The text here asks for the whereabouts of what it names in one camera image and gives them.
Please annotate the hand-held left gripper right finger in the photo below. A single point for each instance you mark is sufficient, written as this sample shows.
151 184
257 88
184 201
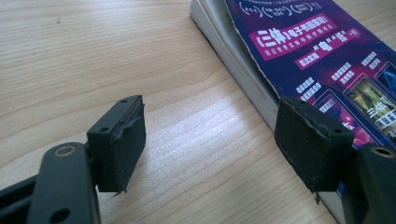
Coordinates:
308 146

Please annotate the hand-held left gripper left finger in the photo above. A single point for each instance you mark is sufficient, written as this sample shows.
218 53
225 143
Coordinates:
116 155

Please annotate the purple cover book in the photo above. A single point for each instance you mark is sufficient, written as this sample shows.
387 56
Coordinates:
311 31

